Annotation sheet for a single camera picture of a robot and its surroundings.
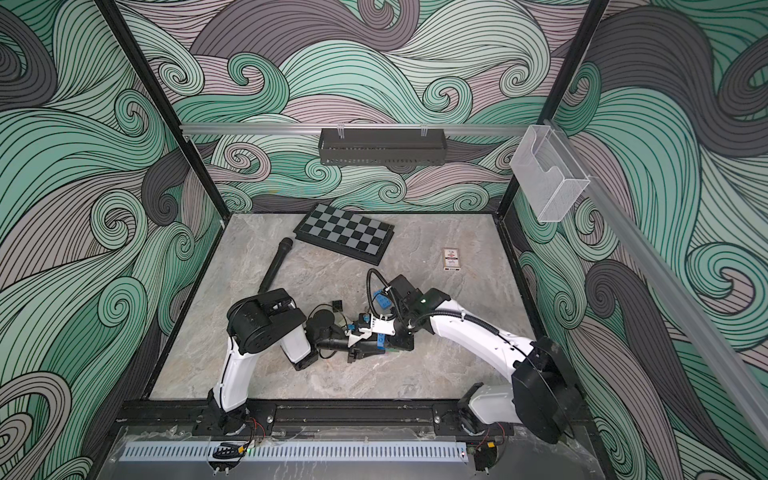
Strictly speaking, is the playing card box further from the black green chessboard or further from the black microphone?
the black microphone

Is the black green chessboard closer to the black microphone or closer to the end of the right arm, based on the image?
the black microphone

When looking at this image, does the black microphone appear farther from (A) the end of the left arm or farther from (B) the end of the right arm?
(B) the end of the right arm

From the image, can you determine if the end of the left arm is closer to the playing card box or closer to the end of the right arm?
the end of the right arm

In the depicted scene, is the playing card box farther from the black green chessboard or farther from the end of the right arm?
the end of the right arm

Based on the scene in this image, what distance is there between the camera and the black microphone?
995 mm

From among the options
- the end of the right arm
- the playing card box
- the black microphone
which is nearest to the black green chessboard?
the black microphone

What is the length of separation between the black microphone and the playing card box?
0.58 m

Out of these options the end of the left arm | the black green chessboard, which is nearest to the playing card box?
the black green chessboard

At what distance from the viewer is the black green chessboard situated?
107 centimetres

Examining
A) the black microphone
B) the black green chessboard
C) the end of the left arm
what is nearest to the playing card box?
the black green chessboard

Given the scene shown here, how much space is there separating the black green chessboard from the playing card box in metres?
0.23

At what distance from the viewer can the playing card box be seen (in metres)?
1.05

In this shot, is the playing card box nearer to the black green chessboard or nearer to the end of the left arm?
the black green chessboard

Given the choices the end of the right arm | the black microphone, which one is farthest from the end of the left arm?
the black microphone
